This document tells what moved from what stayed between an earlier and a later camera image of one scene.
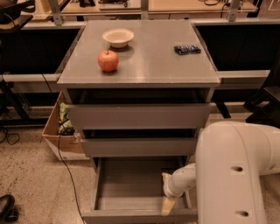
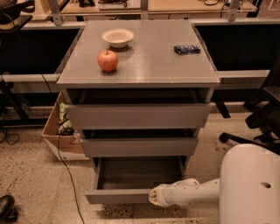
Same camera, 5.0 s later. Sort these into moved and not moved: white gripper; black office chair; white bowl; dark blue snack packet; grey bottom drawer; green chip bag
Moved: white gripper; grey bottom drawer
Not moved: dark blue snack packet; white bowl; black office chair; green chip bag
